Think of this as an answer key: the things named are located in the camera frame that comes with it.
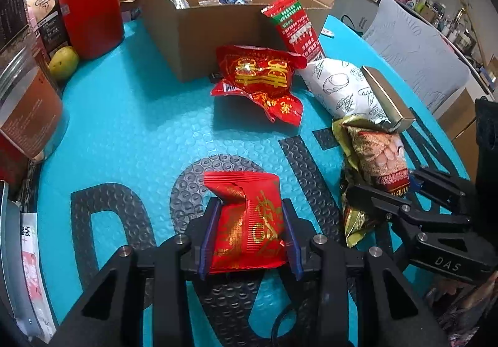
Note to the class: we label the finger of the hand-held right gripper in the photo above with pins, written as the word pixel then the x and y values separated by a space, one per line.
pixel 443 187
pixel 381 203

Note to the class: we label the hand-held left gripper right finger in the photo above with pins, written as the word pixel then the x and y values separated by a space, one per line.
pixel 292 242

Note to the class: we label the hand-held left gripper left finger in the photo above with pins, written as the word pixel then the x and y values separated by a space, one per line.
pixel 208 242

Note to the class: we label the small red gold-print packet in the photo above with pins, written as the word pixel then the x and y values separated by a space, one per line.
pixel 249 222

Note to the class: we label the gold snack packet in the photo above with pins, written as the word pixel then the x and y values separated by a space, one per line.
pixel 373 152

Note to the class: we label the gold rectangular box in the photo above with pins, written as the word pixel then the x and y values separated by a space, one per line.
pixel 389 102

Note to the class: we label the white patterned snack packet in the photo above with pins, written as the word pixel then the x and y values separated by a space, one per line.
pixel 334 86

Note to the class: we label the large red gold-print packet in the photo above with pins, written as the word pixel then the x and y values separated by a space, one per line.
pixel 256 78

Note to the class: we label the red green snack packet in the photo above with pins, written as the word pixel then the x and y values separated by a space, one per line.
pixel 295 24

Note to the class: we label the brown cardboard box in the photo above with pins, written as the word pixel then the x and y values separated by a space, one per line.
pixel 202 32

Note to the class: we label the silver snack packet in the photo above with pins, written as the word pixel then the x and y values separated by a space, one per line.
pixel 181 2

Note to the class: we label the wooden cabinet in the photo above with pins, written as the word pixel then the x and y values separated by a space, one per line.
pixel 457 117

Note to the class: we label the grey covered chair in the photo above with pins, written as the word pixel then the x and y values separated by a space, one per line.
pixel 416 51

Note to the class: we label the row of shelf bottles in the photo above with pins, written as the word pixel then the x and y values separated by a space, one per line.
pixel 447 16

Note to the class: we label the white pink-print packet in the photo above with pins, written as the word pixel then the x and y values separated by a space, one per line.
pixel 35 273

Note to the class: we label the pink flat packet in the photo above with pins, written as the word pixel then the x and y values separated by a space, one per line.
pixel 328 32

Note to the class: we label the large jar brown label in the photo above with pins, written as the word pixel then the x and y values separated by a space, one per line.
pixel 27 109

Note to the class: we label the yellow-green fruit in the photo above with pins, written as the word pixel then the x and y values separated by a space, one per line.
pixel 64 63

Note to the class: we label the red thermos bottle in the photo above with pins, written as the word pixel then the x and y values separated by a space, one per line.
pixel 91 12

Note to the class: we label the black pouch white label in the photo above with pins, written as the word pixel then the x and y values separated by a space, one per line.
pixel 46 16

